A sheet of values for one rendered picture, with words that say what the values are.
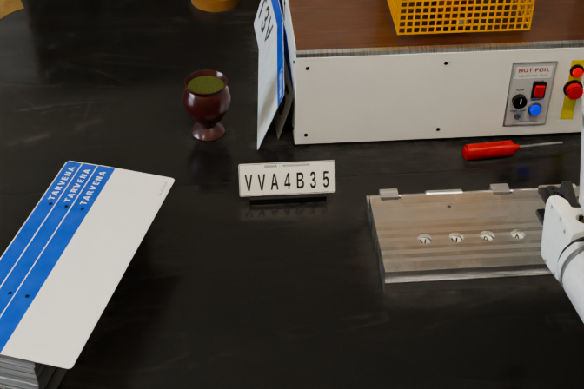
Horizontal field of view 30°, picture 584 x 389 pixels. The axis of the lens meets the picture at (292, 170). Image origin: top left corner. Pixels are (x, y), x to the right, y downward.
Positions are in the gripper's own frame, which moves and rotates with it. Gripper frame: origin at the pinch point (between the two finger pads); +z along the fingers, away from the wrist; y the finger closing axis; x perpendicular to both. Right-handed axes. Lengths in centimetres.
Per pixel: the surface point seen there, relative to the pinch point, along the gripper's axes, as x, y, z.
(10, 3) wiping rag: -88, -3, 95
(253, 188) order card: -40, 10, 29
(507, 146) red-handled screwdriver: 4.4, 8.1, 37.5
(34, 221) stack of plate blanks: -74, 6, 14
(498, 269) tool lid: -4.6, 14.3, 7.1
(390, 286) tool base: -21.1, 16.2, 7.0
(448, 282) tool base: -12.2, 16.1, 7.0
